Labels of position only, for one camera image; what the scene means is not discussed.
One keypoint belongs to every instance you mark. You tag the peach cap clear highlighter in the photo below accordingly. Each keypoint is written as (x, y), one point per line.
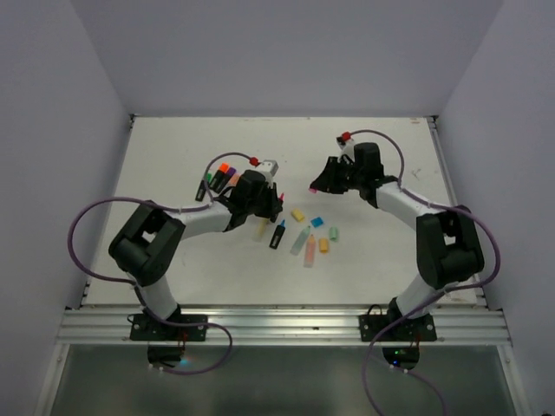
(234, 180)

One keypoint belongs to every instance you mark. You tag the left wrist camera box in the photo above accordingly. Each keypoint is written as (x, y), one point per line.
(268, 168)

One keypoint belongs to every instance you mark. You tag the purple cap black highlighter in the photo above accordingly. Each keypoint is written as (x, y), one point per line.
(226, 179)

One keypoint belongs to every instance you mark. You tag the pastel green cap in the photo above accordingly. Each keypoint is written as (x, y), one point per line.
(333, 234)

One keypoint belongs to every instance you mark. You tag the blue cap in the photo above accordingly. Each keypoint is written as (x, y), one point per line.
(316, 222)

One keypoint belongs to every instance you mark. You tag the pastel yellow cap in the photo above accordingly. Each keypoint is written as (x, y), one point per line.
(297, 215)

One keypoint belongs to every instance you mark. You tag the green cap black highlighter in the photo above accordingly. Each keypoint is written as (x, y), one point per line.
(203, 186)

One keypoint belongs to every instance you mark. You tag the pastel orange cap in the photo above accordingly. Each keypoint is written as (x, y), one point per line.
(323, 245)

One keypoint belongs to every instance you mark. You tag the pastel orange highlighter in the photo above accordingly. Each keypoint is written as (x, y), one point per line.
(310, 250)

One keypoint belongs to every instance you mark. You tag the aluminium rail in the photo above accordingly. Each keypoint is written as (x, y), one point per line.
(309, 327)

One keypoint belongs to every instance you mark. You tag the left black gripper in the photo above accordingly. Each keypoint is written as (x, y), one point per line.
(273, 207)

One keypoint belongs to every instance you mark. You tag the pastel yellow highlighter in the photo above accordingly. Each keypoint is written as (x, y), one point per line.
(260, 229)

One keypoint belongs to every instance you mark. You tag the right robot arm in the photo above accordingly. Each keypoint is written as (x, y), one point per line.
(448, 250)

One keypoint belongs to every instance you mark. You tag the blue black highlighter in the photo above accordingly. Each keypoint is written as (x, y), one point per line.
(277, 235)

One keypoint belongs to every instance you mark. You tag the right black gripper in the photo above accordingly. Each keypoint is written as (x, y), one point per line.
(328, 180)

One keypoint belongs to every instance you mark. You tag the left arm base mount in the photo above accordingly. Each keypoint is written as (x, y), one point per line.
(167, 343)

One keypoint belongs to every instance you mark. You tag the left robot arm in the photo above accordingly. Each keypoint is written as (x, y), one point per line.
(146, 244)

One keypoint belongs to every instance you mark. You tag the orange cap black highlighter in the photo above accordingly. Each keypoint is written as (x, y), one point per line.
(218, 175)

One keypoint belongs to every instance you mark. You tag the pastel green highlighter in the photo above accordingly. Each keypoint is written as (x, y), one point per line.
(300, 241)

